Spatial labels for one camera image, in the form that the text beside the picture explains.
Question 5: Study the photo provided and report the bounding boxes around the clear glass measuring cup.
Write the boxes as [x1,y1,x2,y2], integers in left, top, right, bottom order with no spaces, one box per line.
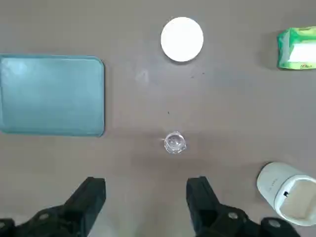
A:
[163,131,187,155]

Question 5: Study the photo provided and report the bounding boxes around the grey-teal plastic tray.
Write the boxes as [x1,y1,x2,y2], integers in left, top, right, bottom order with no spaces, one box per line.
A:
[0,54,105,138]

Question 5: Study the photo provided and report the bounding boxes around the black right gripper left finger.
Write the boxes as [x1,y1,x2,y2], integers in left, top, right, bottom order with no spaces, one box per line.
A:
[0,176,107,237]

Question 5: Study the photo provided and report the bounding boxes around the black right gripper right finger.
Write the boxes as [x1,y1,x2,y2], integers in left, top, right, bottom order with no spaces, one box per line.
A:
[186,175,301,237]

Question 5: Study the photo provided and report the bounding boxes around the green tissue pack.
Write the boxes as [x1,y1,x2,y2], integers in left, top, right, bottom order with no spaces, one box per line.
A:
[276,26,316,70]

